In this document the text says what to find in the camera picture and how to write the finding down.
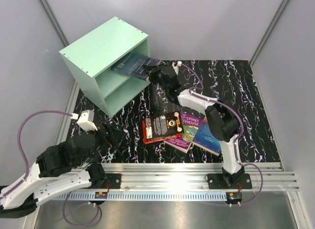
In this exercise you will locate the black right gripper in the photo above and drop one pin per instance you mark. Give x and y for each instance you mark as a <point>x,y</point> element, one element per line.
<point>153,71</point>

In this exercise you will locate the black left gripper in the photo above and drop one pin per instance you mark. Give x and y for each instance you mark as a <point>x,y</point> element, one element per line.
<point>110,139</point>

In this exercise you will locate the dark blue paperback book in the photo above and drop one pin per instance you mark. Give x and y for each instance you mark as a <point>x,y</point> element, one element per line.
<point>132,65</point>

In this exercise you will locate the black paperback book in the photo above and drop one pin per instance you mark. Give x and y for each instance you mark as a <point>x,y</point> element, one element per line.
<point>163,125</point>

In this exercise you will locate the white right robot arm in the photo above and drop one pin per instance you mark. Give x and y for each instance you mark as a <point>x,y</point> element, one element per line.
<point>224,123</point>

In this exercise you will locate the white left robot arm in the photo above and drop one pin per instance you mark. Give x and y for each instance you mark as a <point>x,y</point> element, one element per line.
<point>71,165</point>

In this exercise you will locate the red paperback book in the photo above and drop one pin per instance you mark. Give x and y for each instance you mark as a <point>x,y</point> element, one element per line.
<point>147,141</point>

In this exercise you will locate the mint green wooden shelf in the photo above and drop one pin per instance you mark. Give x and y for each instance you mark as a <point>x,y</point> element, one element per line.
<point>91,57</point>

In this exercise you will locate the purple treehouse book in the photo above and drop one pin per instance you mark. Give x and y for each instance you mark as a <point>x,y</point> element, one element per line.
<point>191,125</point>

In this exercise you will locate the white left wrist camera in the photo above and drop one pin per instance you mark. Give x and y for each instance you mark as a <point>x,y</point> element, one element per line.
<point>85,120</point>

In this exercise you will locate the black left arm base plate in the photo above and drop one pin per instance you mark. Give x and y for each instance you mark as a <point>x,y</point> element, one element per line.
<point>115,180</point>

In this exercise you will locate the aluminium mounting rail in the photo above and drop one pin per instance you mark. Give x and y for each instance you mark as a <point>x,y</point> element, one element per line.
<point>191,177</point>

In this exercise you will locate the white slotted cable duct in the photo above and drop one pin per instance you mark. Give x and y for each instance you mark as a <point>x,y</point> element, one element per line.
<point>143,196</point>

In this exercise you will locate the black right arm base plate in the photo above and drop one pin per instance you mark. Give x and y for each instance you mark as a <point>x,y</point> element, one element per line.
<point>216,182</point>

